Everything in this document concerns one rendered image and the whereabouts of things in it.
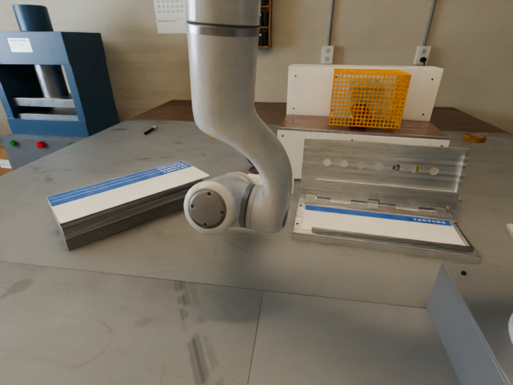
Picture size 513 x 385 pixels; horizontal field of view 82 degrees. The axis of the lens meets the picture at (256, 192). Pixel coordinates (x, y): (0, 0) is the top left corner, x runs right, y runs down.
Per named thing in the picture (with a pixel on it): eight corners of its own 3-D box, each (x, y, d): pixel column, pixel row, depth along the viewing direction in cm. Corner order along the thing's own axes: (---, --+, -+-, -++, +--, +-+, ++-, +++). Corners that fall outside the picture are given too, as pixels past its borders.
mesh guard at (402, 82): (328, 124, 101) (334, 72, 94) (329, 112, 119) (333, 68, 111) (399, 128, 97) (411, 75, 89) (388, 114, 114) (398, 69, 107)
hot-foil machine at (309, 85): (275, 179, 112) (278, 71, 94) (288, 146, 147) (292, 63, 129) (500, 200, 97) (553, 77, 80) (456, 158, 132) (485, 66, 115)
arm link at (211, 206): (262, 178, 55) (215, 169, 57) (243, 188, 42) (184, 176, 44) (255, 221, 56) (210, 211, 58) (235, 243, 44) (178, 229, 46)
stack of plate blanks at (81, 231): (69, 250, 74) (56, 216, 69) (57, 228, 82) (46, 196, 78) (204, 199, 97) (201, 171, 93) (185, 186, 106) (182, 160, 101)
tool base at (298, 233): (291, 239, 78) (292, 228, 76) (299, 202, 96) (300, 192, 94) (478, 263, 69) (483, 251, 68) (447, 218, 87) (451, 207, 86)
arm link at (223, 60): (319, 30, 38) (290, 217, 54) (204, 20, 41) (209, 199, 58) (311, 33, 31) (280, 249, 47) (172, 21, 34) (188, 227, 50)
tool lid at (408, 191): (304, 137, 87) (304, 137, 89) (298, 198, 92) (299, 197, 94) (470, 149, 78) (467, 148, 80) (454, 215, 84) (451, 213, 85)
